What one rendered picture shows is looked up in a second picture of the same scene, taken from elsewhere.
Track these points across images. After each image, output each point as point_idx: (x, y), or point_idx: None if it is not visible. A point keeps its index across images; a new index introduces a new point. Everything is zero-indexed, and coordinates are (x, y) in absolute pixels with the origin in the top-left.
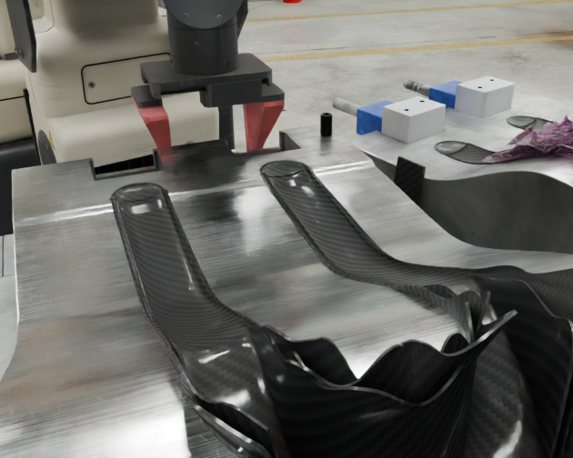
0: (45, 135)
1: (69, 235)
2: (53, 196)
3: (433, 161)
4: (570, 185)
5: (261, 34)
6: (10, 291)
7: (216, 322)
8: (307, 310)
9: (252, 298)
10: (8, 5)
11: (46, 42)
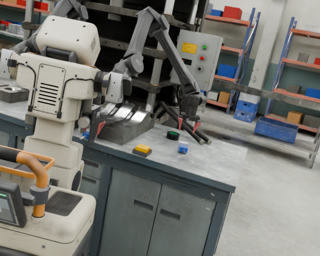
0: (78, 170)
1: (127, 124)
2: (124, 126)
3: None
4: None
5: None
6: (127, 145)
7: (128, 116)
8: (126, 110)
9: (123, 116)
10: (91, 131)
11: (77, 143)
